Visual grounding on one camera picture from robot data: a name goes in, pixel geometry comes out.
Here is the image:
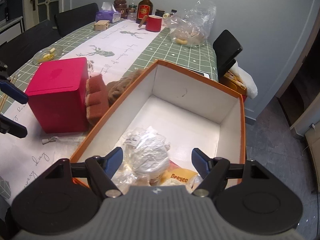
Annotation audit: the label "yellow snack packet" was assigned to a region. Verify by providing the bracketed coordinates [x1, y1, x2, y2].
[160, 167, 199, 189]

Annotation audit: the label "orange cardboard box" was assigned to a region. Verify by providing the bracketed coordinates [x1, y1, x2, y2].
[69, 59, 247, 189]

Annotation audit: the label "red mug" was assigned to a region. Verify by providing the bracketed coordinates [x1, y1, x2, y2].
[138, 15, 163, 32]

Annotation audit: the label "black chair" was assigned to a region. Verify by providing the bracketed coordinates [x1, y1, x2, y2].
[0, 19, 62, 55]
[213, 29, 243, 80]
[54, 2, 100, 38]

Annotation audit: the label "white cabinet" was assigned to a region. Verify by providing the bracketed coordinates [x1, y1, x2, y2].
[0, 16, 25, 47]

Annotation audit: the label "clear plastic packet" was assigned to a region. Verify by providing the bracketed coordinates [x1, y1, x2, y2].
[111, 164, 140, 188]

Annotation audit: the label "brown figurine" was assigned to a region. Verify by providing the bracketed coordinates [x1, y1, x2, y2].
[114, 0, 128, 19]

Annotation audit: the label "glass plate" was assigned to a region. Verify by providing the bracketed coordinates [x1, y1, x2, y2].
[32, 45, 63, 65]

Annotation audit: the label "white fluffy cloth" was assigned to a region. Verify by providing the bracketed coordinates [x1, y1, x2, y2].
[225, 61, 258, 100]

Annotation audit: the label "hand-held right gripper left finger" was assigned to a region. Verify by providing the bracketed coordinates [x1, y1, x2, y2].
[44, 147, 124, 198]

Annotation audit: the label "clear water bottle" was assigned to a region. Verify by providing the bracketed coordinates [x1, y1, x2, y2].
[127, 0, 139, 22]

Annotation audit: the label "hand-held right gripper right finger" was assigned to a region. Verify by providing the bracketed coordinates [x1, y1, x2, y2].
[191, 148, 271, 198]

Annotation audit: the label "orange bag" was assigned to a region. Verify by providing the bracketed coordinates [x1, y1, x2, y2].
[219, 72, 248, 102]

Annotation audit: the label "glass panel door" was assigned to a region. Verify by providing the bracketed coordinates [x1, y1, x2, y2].
[24, 0, 64, 28]

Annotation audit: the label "purple tissue box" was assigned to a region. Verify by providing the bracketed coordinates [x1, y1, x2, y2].
[95, 2, 122, 23]

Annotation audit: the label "brown sponge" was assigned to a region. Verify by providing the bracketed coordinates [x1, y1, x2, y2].
[85, 74, 110, 126]

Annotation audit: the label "brown liquor bottle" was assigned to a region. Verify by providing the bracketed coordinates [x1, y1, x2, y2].
[136, 0, 153, 25]

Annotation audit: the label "pink square box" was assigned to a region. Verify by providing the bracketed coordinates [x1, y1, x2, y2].
[25, 57, 90, 134]

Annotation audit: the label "white tablet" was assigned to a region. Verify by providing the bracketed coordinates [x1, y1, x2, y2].
[186, 66, 210, 79]

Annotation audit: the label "translucent labelled plastic bag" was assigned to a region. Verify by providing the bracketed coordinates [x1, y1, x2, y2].
[122, 126, 172, 174]

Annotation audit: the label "small wooden box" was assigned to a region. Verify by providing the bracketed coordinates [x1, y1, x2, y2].
[94, 20, 111, 32]

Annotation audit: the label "brown plush toy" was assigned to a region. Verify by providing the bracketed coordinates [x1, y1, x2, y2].
[106, 69, 144, 105]

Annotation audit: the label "clear plastic bag with bread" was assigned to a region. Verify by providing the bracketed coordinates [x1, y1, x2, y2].
[165, 0, 217, 47]

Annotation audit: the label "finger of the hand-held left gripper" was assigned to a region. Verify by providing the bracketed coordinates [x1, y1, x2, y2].
[0, 60, 28, 105]
[0, 114, 27, 138]

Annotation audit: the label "banana pieces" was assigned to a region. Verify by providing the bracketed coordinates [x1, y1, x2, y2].
[41, 48, 55, 62]

